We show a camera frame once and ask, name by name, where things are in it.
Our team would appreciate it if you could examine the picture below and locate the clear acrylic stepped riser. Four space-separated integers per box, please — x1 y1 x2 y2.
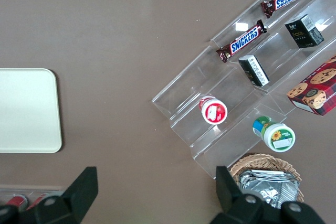
209 0 336 116
151 45 288 180

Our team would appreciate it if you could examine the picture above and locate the red cookie box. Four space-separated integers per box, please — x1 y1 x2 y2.
286 55 336 117

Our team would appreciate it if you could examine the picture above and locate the red cola bottle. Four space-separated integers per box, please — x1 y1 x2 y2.
26 193 52 210
5 194 29 208

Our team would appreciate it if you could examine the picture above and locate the cream plastic tray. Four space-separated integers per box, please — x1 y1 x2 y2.
0 68 63 154

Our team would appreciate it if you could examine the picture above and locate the light wicker basket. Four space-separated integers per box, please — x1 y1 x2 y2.
228 152 305 209

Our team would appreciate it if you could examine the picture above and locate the silver foil packet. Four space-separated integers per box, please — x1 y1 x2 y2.
237 173 302 210
243 169 287 178

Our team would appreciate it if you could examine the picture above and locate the clear acrylic bottle rack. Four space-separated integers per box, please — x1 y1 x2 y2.
0 185 65 209

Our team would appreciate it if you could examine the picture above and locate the small black box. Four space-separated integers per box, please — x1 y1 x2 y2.
284 14 326 49
237 54 270 88

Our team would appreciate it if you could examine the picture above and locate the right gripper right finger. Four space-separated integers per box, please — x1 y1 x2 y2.
209 166 265 224

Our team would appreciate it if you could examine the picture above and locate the green lid yoghurt cup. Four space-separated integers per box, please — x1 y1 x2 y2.
252 115 297 154

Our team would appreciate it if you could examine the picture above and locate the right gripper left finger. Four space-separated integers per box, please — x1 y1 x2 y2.
18 166 99 224

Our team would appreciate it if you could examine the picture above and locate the red lid yoghurt cup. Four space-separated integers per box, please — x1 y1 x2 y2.
198 95 228 125

